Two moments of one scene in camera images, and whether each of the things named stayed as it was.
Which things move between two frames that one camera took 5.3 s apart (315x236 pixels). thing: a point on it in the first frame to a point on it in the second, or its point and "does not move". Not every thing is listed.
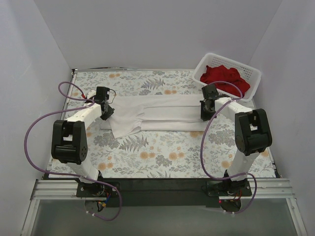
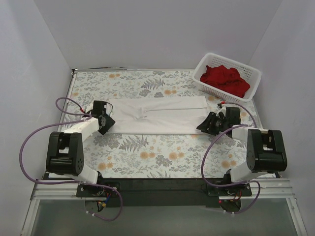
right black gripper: (205, 110) to (211, 122)
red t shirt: (219, 73) does not move
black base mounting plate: (131, 192) does not move
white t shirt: (175, 112) does not move
